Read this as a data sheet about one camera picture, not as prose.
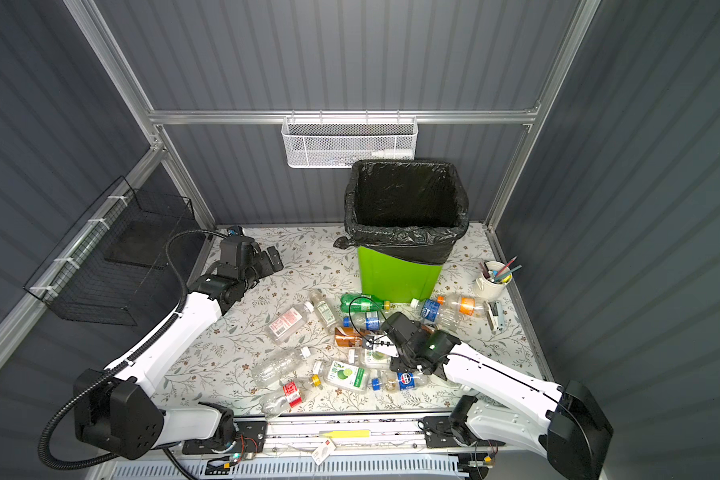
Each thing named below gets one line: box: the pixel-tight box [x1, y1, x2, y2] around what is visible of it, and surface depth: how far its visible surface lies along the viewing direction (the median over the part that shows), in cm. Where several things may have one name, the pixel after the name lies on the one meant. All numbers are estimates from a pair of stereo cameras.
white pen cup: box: [475, 261, 513, 300], surface depth 95 cm
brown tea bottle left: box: [335, 326, 370, 347], surface depth 87 cm
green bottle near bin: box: [340, 293, 390, 313], surface depth 95 cm
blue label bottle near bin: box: [410, 298, 441, 325], surface depth 93 cm
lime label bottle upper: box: [363, 348, 392, 367], surface depth 84 cm
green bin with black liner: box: [334, 159, 469, 303], surface depth 86 cm
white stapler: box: [483, 300, 505, 333], surface depth 94 cm
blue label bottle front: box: [397, 371, 429, 391], surface depth 80 cm
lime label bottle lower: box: [313, 359, 370, 393], surface depth 82 cm
